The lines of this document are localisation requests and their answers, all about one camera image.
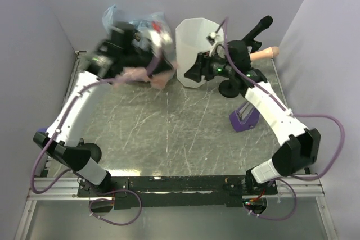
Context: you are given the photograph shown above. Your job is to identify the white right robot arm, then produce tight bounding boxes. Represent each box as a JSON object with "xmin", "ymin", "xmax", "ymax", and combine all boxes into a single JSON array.
[{"xmin": 184, "ymin": 40, "xmax": 321, "ymax": 194}]

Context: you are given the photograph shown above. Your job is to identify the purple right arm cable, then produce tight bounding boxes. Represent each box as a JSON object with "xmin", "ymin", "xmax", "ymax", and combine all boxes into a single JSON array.
[{"xmin": 218, "ymin": 17, "xmax": 346, "ymax": 221}]

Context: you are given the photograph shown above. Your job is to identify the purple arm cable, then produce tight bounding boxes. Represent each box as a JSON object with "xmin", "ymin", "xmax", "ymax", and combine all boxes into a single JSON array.
[
  {"xmin": 29, "ymin": 46, "xmax": 167, "ymax": 225},
  {"xmin": 218, "ymin": 17, "xmax": 346, "ymax": 221}
]

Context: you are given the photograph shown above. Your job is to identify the white plastic trash bin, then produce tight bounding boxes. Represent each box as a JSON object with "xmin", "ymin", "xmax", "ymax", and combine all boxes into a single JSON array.
[{"xmin": 175, "ymin": 17, "xmax": 219, "ymax": 89}]

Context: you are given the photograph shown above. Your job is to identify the large blue plastic bag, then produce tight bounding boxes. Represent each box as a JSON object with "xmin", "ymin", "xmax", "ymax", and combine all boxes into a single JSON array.
[{"xmin": 102, "ymin": 5, "xmax": 176, "ymax": 62}]

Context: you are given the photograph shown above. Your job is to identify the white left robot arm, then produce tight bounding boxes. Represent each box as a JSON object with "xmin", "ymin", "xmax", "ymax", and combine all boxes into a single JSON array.
[{"xmin": 33, "ymin": 21, "xmax": 176, "ymax": 196}]

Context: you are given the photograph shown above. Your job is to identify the beige microphone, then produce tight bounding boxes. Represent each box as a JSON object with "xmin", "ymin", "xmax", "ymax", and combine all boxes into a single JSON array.
[{"xmin": 249, "ymin": 46, "xmax": 280, "ymax": 62}]

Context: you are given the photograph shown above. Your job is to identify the aluminium rail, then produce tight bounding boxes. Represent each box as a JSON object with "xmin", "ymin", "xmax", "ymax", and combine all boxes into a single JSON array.
[{"xmin": 27, "ymin": 175, "xmax": 324, "ymax": 201}]

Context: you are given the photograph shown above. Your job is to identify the purple microphone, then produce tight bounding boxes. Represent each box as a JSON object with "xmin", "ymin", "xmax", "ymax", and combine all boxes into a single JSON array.
[{"xmin": 37, "ymin": 127, "xmax": 48, "ymax": 133}]

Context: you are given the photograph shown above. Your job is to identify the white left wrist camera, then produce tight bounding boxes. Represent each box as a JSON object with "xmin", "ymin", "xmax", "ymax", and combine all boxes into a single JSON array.
[{"xmin": 148, "ymin": 21, "xmax": 173, "ymax": 48}]

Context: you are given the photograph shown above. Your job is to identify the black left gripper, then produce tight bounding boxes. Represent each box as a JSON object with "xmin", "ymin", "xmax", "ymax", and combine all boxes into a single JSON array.
[{"xmin": 123, "ymin": 45, "xmax": 174, "ymax": 80}]

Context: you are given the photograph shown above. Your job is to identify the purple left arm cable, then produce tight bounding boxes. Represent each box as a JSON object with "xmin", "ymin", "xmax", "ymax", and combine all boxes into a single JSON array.
[{"xmin": 29, "ymin": 46, "xmax": 167, "ymax": 225}]

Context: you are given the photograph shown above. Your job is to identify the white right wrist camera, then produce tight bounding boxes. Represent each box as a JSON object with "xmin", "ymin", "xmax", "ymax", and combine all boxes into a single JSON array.
[{"xmin": 206, "ymin": 32, "xmax": 223, "ymax": 45}]

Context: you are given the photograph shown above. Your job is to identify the purple box stand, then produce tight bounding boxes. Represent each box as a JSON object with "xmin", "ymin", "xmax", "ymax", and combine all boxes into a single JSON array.
[{"xmin": 229, "ymin": 101, "xmax": 260, "ymax": 133}]

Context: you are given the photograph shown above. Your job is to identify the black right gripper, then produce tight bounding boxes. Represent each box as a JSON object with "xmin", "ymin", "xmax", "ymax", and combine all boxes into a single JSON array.
[{"xmin": 184, "ymin": 49, "xmax": 236, "ymax": 83}]

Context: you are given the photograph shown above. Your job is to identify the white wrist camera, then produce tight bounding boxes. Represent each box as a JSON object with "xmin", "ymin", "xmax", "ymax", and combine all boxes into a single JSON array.
[
  {"xmin": 206, "ymin": 32, "xmax": 223, "ymax": 45},
  {"xmin": 148, "ymin": 21, "xmax": 173, "ymax": 48}
]

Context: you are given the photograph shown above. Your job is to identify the black round microphone stand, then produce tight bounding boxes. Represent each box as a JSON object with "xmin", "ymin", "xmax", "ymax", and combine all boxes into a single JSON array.
[{"xmin": 218, "ymin": 80, "xmax": 240, "ymax": 98}]

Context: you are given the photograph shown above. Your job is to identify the pink plastic trash bag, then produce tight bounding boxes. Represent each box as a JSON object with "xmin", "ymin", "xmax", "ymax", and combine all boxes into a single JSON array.
[{"xmin": 112, "ymin": 61, "xmax": 178, "ymax": 90}]

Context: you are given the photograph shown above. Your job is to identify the black microphone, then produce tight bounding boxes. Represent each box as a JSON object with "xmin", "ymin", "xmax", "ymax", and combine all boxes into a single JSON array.
[{"xmin": 242, "ymin": 15, "xmax": 273, "ymax": 48}]

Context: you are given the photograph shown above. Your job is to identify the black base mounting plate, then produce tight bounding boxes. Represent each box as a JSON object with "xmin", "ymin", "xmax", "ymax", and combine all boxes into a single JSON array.
[{"xmin": 77, "ymin": 175, "xmax": 278, "ymax": 210}]

